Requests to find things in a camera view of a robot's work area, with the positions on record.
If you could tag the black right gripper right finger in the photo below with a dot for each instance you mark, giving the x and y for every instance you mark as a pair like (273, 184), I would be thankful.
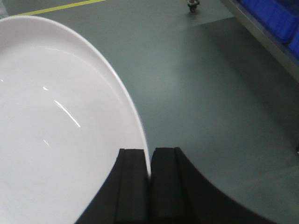
(180, 194)

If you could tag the blue bin on shelf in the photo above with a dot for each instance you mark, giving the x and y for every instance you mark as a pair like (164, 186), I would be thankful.
(280, 18)

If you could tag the pink plate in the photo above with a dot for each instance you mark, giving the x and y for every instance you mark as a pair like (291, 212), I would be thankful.
(64, 116)

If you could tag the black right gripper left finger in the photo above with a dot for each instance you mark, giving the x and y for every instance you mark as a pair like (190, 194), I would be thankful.
(124, 196)

